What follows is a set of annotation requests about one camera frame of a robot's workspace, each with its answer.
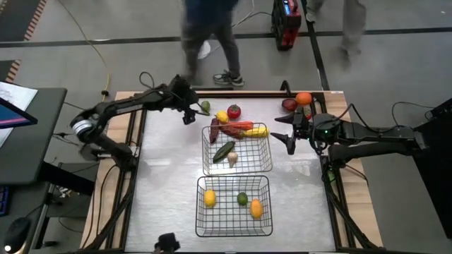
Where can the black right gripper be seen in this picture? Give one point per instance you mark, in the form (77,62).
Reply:
(303,127)

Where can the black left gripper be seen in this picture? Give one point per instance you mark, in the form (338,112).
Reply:
(182,91)

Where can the green lime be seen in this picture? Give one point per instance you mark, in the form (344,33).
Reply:
(206,106)
(242,199)

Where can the dark red apple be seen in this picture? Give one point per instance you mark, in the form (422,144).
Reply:
(289,104)

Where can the red tomato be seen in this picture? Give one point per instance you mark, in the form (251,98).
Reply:
(233,111)
(308,113)

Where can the yellow lemon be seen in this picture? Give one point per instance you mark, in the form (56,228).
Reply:
(209,198)
(222,116)

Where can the dark purple eggplant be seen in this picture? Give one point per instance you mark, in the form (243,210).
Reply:
(214,131)

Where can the yellow corn cob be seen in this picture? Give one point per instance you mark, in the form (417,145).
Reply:
(257,132)

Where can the orange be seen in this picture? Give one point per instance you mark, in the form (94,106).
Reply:
(303,98)

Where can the orange carrot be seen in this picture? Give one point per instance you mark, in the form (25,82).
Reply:
(242,125)

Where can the green cucumber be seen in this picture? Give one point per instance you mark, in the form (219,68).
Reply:
(223,152)

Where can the white garlic bulb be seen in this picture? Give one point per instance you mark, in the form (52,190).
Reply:
(232,158)

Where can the large orange-yellow citrus fruit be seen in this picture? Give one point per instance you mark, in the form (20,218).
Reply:
(256,209)

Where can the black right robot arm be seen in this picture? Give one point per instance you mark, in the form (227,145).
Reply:
(370,135)

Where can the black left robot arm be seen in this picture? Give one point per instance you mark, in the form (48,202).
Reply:
(116,104)

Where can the black clamp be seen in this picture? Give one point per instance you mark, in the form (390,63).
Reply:
(286,86)

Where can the person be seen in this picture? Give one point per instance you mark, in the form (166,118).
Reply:
(349,24)
(208,21)

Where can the red and black toolbox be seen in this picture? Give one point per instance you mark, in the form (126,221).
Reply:
(287,28)

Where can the black cabinet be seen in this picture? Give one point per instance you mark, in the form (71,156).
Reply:
(434,169)

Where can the black desk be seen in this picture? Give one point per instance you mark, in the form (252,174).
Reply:
(31,141)

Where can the white paper sheet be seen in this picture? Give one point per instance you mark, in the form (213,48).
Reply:
(17,93)

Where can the computer monitor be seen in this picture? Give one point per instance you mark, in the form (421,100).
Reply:
(14,116)

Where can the black mat orange-striped edge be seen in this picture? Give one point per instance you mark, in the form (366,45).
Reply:
(14,21)
(5,70)

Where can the black keyboard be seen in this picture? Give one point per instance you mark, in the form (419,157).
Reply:
(3,201)

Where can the black computer mouse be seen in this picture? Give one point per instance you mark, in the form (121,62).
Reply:
(16,234)

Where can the black table frame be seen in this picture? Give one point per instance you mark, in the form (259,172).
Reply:
(247,94)

